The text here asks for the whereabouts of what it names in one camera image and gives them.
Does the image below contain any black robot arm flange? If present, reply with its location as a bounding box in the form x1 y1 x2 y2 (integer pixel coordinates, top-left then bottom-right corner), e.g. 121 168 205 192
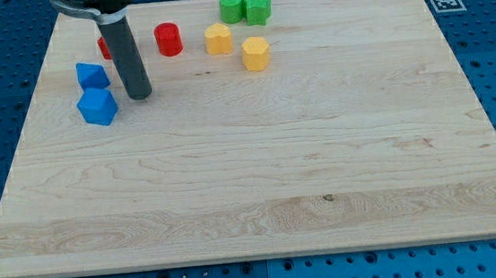
48 0 135 25

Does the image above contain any red cylinder block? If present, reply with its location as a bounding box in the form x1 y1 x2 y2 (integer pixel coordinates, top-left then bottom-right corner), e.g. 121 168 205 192
154 22 183 56

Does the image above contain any green star block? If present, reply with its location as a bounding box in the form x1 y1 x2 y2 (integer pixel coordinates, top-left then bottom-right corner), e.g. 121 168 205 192
243 0 272 26

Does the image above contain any yellow hexagon block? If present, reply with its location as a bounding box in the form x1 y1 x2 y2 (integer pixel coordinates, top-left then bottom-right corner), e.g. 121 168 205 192
241 36 271 72

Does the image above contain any blue cube block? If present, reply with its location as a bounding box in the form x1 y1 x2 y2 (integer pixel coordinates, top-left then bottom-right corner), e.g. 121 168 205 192
75 63 110 90

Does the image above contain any light wooden board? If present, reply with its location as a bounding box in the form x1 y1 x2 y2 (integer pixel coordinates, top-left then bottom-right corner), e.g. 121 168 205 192
0 0 496 278

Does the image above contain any red block behind rod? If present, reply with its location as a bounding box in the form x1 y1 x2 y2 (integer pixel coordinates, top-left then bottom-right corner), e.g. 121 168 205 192
96 37 112 60

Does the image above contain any yellow heart block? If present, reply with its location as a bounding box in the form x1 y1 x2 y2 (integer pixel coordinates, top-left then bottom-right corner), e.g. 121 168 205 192
204 22 233 56

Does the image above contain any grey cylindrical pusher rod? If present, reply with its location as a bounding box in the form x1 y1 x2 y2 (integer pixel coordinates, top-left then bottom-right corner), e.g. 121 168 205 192
98 17 152 100

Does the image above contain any green cylinder block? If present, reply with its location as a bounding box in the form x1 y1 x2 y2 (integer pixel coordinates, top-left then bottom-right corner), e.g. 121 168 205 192
219 0 244 24

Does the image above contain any blue pentagon block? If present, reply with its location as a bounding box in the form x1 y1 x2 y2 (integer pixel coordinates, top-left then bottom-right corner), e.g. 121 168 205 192
76 88 118 126

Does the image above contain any white fiducial marker tag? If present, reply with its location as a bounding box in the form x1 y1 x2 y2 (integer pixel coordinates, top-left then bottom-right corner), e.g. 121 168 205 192
429 0 466 13

